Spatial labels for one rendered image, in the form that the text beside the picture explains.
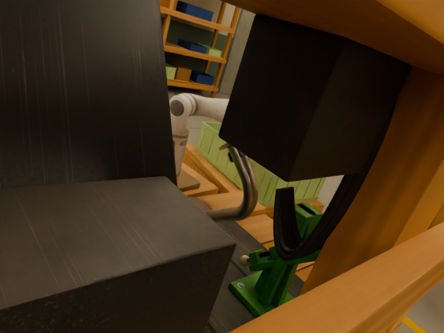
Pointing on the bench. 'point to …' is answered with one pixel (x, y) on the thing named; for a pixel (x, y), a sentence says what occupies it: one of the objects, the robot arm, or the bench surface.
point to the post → (394, 185)
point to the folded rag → (201, 204)
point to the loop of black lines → (279, 221)
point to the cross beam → (363, 293)
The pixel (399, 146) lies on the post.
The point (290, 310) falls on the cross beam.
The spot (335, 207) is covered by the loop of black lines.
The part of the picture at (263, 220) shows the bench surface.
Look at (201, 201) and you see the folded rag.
